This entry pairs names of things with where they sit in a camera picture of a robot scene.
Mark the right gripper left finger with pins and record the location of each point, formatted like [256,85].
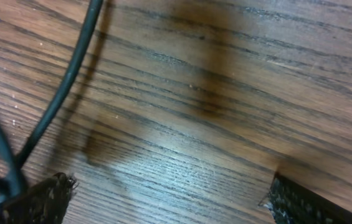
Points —
[44,203]

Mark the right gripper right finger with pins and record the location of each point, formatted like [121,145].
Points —
[292,203]

